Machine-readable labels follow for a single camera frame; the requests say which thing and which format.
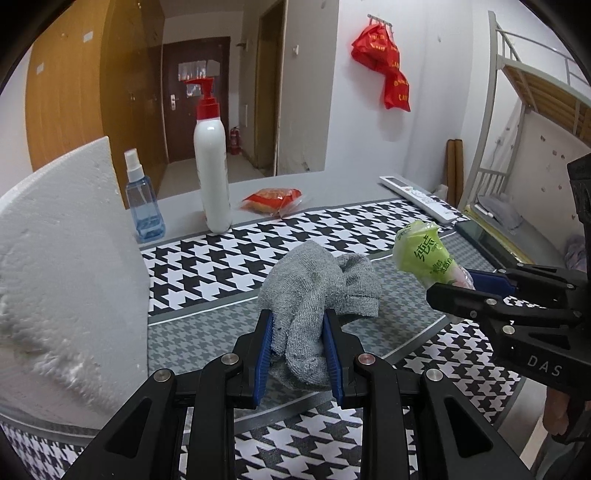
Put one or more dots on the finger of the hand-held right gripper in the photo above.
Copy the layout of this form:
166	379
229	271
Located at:
485	302
517	277

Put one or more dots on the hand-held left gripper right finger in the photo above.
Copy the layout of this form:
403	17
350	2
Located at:
332	360

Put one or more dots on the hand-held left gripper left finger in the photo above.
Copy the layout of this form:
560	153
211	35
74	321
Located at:
263	355

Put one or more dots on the grey sock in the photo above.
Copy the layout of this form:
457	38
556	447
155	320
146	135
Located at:
309	286

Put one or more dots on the green tissue packet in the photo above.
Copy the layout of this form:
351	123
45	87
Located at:
422	254

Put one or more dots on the white foam box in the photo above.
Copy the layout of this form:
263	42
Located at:
60	277

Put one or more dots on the person's right hand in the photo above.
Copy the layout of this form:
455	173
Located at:
556	410

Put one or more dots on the dark glossy board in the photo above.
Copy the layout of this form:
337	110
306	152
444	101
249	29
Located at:
489	240

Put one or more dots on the grey pillow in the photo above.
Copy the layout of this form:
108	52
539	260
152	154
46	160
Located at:
501	210

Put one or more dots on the black white houndstooth mat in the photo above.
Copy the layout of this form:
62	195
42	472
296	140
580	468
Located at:
207	267

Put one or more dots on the wooden poles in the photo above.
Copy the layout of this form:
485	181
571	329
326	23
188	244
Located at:
455	170

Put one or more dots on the white remote control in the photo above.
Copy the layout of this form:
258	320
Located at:
420	196

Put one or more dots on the red snack packet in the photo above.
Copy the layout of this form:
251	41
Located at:
272	201

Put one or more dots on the blue spray bottle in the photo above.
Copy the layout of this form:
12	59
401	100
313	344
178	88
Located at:
143	212

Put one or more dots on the metal bunk bed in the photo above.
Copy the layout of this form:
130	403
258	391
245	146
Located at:
545	83

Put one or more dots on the white pump bottle red cap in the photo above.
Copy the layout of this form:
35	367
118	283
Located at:
210	161

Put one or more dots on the red fire extinguisher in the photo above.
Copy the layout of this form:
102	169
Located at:
235	141

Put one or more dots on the dark brown entrance door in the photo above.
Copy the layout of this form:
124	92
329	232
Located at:
184	115

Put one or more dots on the red plastic bag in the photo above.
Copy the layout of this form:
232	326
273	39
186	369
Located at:
383	50

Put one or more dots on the wooden wardrobe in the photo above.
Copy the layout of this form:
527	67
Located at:
69	92

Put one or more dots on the wooden interior door frame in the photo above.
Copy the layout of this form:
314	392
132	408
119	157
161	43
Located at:
270	92

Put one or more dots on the wall hook rack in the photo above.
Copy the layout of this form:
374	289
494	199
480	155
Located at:
381	21

